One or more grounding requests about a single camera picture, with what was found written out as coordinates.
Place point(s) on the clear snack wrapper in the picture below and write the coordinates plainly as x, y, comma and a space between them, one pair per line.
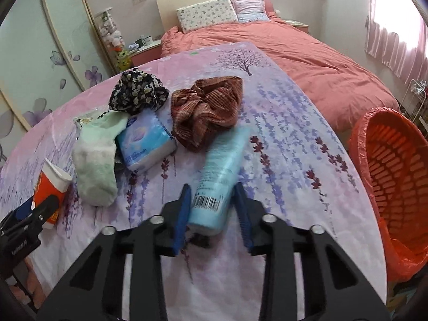
83, 122

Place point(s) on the stack of plush toys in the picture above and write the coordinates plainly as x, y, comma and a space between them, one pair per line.
112, 33

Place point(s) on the light blue squeeze tube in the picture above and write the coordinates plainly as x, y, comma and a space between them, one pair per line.
217, 180

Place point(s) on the red paper cup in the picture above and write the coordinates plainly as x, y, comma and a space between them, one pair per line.
50, 187

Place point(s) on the white floral pillow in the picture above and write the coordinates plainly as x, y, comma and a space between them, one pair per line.
207, 15

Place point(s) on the pink curtain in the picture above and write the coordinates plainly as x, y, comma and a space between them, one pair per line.
384, 40

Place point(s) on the pink striped pillow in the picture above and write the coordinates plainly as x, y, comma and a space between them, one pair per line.
249, 10

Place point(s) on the black floral cloth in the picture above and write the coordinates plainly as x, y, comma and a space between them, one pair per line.
137, 90

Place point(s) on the wardrobe with flower doors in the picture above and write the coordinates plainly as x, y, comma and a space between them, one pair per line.
43, 40

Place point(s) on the pink floral tablecloth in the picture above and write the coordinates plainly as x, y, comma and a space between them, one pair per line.
284, 160

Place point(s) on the white mug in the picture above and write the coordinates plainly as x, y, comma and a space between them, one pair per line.
147, 40

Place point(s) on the brown striped cloth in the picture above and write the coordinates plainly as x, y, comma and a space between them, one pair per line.
204, 110

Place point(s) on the pink nightstand with mugs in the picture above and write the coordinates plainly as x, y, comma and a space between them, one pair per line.
147, 55

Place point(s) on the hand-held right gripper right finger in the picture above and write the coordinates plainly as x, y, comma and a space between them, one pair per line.
242, 214

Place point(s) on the pale green fuzzy sock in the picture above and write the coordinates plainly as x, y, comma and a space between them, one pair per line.
95, 167

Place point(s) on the blue tissue packet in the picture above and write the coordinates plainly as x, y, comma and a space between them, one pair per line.
143, 143

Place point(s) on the orange plastic laundry basket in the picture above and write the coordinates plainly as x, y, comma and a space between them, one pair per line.
391, 160

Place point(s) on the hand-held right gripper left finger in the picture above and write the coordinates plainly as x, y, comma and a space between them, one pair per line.
182, 220

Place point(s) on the bed with coral duvet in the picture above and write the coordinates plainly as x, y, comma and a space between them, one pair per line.
301, 60

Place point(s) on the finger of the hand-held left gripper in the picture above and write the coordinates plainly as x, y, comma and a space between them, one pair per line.
43, 210

